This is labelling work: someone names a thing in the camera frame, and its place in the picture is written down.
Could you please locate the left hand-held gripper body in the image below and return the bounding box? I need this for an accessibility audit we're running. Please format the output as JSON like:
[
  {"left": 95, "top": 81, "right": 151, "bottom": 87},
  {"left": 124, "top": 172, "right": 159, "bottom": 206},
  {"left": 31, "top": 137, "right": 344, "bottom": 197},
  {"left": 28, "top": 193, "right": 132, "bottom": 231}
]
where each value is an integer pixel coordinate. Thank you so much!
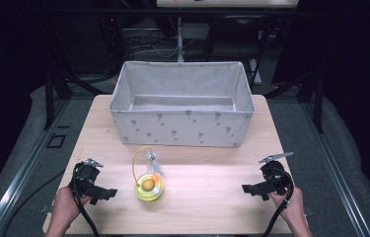
[{"left": 68, "top": 158, "right": 106, "bottom": 198}]

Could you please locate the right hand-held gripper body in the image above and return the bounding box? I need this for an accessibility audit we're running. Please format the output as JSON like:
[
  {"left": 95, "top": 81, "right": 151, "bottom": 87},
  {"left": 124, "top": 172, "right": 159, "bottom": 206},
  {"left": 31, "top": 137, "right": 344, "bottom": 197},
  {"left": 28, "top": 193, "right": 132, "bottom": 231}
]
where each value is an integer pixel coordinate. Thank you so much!
[{"left": 258, "top": 151, "right": 295, "bottom": 196}]

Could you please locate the yellow feather cat toy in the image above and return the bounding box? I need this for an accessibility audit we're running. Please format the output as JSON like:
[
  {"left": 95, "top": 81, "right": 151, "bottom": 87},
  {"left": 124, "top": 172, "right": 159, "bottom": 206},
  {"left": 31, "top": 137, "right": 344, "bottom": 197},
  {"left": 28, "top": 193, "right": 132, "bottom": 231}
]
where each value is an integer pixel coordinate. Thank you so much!
[{"left": 131, "top": 145, "right": 166, "bottom": 202}]

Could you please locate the grey printed fabric storage box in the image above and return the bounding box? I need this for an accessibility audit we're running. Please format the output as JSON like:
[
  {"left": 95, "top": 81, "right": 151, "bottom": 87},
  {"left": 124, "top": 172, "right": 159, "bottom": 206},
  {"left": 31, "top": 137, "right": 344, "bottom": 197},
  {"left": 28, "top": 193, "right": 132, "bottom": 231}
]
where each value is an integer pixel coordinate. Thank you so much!
[{"left": 109, "top": 60, "right": 257, "bottom": 148}]

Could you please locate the person's left hand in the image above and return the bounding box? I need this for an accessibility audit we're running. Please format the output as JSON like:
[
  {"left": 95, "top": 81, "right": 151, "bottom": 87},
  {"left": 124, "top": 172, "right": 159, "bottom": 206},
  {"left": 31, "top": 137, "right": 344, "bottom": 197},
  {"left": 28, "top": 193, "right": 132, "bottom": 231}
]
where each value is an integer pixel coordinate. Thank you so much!
[{"left": 52, "top": 186, "right": 92, "bottom": 232}]

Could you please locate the person's right hand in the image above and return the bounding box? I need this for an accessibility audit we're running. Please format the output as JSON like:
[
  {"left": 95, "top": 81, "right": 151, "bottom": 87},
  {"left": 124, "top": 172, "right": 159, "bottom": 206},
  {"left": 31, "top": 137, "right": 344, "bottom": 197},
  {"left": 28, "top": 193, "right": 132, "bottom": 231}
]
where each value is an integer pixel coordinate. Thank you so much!
[{"left": 267, "top": 186, "right": 306, "bottom": 225}]

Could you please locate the black metal stand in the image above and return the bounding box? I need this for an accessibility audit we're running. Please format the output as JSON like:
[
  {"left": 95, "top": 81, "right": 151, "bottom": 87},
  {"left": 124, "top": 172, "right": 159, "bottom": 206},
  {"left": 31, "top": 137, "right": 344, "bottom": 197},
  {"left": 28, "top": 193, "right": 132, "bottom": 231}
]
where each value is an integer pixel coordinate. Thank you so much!
[
  {"left": 263, "top": 68, "right": 326, "bottom": 134},
  {"left": 41, "top": 69, "right": 112, "bottom": 131}
]

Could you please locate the black office chair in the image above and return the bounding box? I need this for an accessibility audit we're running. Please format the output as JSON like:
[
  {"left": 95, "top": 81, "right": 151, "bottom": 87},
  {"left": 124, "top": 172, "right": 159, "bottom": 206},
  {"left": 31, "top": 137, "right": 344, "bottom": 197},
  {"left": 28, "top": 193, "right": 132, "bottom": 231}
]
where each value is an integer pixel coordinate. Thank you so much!
[{"left": 204, "top": 13, "right": 269, "bottom": 89}]

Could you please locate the white table leg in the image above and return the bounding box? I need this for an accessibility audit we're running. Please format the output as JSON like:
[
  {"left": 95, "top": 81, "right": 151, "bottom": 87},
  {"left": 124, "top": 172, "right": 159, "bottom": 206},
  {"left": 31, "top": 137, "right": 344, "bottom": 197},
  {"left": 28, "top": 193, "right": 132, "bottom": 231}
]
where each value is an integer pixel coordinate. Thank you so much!
[{"left": 177, "top": 17, "right": 185, "bottom": 63}]

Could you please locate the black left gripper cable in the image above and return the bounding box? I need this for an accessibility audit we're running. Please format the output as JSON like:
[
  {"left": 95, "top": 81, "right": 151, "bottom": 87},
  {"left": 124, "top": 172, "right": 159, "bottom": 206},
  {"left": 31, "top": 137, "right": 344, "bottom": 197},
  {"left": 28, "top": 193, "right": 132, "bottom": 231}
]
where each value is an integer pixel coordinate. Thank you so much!
[{"left": 70, "top": 163, "right": 101, "bottom": 237}]

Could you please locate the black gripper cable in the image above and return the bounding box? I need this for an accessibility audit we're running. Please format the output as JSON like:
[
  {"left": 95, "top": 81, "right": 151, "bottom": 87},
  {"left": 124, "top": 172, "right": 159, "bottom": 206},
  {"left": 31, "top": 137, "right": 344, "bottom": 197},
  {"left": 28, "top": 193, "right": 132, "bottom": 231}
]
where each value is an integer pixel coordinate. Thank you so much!
[
  {"left": 260, "top": 168, "right": 295, "bottom": 237},
  {"left": 70, "top": 163, "right": 101, "bottom": 237}
]

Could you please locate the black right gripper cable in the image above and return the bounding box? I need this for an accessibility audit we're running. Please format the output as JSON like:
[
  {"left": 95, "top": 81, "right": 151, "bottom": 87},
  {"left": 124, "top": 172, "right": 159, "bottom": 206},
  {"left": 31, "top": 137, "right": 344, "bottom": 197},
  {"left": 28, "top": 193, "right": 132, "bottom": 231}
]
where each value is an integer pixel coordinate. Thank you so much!
[{"left": 260, "top": 168, "right": 295, "bottom": 237}]

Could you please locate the black cable on floor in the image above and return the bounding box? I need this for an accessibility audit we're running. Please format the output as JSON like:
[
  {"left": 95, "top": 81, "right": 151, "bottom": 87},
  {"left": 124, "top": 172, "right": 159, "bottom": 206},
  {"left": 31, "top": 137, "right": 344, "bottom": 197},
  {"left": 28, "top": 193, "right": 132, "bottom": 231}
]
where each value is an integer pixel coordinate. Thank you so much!
[{"left": 1, "top": 169, "right": 66, "bottom": 237}]

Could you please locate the aluminium floor rail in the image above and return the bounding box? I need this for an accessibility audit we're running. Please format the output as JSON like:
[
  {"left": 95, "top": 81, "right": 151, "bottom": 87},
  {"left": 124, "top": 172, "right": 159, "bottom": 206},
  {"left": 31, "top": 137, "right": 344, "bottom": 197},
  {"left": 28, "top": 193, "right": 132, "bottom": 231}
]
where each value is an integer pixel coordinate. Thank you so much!
[
  {"left": 0, "top": 98, "right": 72, "bottom": 237},
  {"left": 300, "top": 101, "right": 370, "bottom": 237}
]

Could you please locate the tangle of floor cables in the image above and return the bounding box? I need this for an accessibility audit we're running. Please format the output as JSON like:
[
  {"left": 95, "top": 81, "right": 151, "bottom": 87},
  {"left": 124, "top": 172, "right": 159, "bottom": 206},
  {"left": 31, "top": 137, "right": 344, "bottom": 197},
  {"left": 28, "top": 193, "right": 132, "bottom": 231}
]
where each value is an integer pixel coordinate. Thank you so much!
[{"left": 122, "top": 28, "right": 196, "bottom": 59}]

